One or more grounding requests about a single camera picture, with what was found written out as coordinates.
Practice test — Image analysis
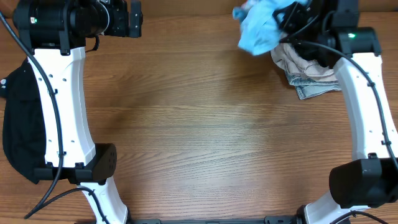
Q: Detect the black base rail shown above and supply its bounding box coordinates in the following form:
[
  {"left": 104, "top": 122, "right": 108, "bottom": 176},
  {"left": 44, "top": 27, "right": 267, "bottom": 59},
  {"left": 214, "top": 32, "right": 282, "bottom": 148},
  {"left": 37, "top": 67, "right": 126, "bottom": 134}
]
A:
[{"left": 129, "top": 216, "right": 297, "bottom": 224}]

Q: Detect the black shirt on left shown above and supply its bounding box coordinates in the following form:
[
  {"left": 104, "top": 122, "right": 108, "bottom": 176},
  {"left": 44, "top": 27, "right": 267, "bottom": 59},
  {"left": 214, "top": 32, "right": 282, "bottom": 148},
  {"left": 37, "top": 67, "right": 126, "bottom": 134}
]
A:
[{"left": 1, "top": 59, "right": 45, "bottom": 184}]

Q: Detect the beige folded garment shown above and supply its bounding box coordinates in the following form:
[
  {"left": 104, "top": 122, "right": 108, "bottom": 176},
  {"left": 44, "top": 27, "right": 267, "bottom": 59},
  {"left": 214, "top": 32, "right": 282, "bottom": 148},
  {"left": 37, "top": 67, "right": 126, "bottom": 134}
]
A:
[{"left": 271, "top": 44, "right": 337, "bottom": 82}]

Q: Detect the grey denim folded garment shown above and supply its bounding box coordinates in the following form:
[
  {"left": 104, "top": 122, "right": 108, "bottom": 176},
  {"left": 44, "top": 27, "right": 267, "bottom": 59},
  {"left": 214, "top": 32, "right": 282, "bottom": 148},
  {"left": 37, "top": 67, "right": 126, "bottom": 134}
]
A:
[{"left": 285, "top": 72, "right": 341, "bottom": 100}]

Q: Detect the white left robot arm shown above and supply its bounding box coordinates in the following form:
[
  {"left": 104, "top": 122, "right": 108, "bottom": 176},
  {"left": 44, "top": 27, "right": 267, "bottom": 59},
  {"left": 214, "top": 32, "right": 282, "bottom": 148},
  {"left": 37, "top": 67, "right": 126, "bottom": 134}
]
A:
[{"left": 13, "top": 0, "right": 143, "bottom": 223}]

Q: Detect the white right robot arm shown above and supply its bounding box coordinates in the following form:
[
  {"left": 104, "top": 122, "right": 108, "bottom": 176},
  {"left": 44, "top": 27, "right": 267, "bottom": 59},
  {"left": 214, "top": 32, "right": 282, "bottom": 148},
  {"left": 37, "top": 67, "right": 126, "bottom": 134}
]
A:
[{"left": 264, "top": 1, "right": 397, "bottom": 223}]

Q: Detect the light blue t-shirt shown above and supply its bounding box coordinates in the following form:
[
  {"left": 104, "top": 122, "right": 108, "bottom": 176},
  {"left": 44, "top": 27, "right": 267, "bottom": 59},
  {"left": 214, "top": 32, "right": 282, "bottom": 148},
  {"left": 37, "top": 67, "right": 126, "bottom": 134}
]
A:
[{"left": 232, "top": 0, "right": 296, "bottom": 56}]

